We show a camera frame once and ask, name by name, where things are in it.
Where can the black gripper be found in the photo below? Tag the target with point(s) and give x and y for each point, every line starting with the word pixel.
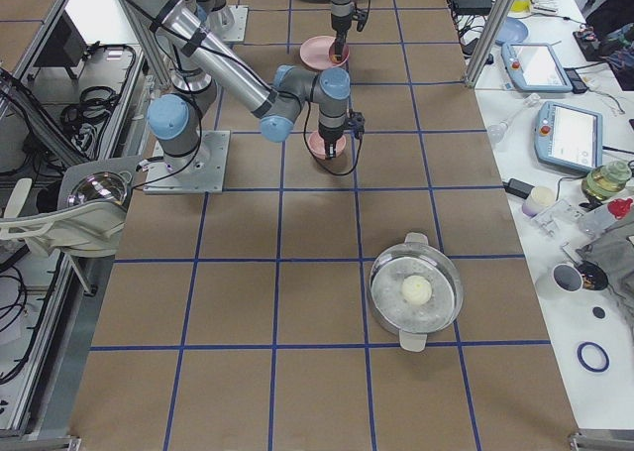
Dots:
pixel 329 136
pixel 340 29

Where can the black power adapter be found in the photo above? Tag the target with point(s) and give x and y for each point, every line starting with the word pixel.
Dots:
pixel 518 188

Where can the aluminium frame post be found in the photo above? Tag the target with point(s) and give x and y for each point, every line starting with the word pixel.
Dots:
pixel 493 24

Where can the white lavender cup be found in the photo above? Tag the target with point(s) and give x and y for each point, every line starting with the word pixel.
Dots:
pixel 538 199

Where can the glass jar with green liquid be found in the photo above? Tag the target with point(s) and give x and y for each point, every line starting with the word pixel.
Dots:
pixel 602 183

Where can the teach pendant near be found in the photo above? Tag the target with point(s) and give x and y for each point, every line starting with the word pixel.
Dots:
pixel 568 137

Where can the steel pot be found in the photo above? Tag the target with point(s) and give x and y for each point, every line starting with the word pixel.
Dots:
pixel 409 323

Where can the white light bulb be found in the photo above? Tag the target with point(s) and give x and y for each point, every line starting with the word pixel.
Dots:
pixel 497 132

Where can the teach pendant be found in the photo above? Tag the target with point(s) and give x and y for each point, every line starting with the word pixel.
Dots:
pixel 535 68
pixel 568 137

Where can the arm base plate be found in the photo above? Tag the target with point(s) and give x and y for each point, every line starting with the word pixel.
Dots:
pixel 204 174
pixel 229 23

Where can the pink plate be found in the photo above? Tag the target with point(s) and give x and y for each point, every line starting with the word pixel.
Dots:
pixel 318 53

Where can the teach pendant far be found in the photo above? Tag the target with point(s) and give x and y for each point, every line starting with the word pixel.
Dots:
pixel 535 68

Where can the glass pot lid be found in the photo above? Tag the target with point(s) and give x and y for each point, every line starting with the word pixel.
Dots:
pixel 102 185

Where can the pink bowl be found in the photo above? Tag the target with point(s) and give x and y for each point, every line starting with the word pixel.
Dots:
pixel 316 145

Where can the light blue plate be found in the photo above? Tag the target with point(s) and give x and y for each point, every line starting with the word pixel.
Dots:
pixel 512 31

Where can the white bun in pot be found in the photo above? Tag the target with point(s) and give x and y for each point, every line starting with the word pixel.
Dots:
pixel 416 290

